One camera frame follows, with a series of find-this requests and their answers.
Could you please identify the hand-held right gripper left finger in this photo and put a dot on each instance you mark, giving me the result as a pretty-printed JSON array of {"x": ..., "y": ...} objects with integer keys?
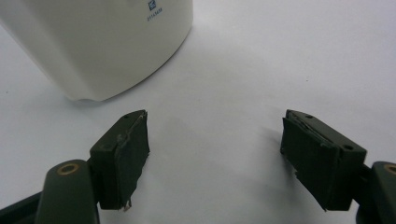
[{"x": 124, "y": 161}]

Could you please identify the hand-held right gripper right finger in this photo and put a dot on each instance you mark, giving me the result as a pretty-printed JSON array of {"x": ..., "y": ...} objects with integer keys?
[{"x": 320, "y": 161}]

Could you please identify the cream pump bottle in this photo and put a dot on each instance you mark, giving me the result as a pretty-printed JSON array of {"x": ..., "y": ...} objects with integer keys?
[{"x": 102, "y": 46}]

